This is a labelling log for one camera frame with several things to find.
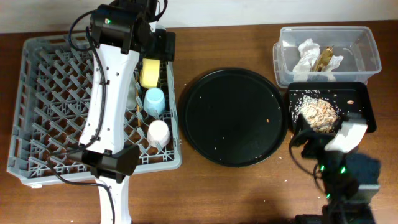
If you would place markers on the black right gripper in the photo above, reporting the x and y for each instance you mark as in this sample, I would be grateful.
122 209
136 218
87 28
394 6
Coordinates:
312 144

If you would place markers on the yellow plastic bowl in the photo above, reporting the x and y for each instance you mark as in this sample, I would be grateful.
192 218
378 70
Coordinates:
149 73

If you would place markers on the clear plastic bin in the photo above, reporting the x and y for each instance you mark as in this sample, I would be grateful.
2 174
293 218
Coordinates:
355 44

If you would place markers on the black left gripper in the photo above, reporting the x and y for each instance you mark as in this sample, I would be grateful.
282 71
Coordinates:
163 50

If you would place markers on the pink plastic cup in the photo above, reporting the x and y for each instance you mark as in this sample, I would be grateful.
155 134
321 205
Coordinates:
158 133

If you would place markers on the food scraps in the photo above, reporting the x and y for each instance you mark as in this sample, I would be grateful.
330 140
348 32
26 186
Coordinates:
323 115

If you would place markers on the round black tray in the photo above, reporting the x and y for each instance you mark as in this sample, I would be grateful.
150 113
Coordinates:
233 117

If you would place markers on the wooden chopstick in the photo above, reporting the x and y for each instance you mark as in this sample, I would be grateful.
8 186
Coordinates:
137 105

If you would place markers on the grey dishwasher rack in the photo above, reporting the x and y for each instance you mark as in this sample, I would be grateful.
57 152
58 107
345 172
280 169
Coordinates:
51 108

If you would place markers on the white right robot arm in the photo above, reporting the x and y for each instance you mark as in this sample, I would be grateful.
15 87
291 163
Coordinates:
348 178

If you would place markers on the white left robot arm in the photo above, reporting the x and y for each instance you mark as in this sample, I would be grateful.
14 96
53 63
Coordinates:
128 48

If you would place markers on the black rectangular tray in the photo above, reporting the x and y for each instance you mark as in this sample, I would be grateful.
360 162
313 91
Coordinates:
346 98

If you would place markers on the gold snack wrapper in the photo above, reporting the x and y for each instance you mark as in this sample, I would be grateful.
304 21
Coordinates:
323 60

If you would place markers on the light blue plastic cup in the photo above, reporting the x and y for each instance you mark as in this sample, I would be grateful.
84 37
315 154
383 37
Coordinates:
154 101

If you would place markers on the grey round plate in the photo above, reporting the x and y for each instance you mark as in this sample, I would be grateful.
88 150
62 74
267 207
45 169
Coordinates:
131 97

